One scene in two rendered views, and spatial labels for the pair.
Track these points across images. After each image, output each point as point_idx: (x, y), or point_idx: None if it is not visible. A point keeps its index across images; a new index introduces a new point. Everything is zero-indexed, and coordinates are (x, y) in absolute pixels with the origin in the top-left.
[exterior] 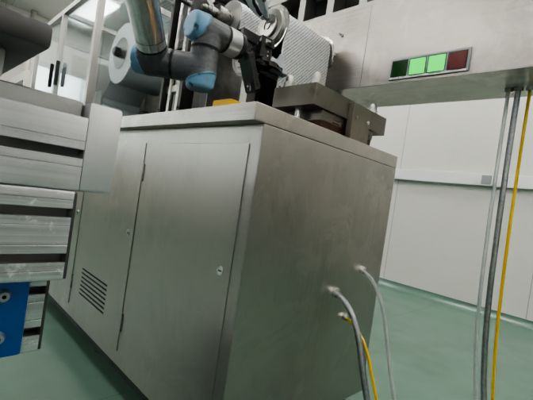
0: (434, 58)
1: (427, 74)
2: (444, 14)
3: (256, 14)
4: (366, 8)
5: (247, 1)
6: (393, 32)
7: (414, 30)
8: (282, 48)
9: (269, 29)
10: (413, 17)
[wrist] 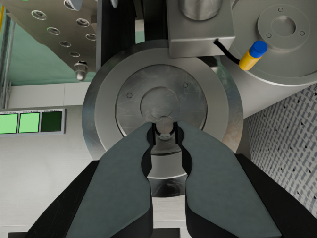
0: (9, 129)
1: (17, 112)
2: (3, 182)
3: (190, 126)
4: None
5: (232, 185)
6: (65, 172)
7: (38, 169)
8: (98, 45)
9: (144, 87)
10: (40, 187)
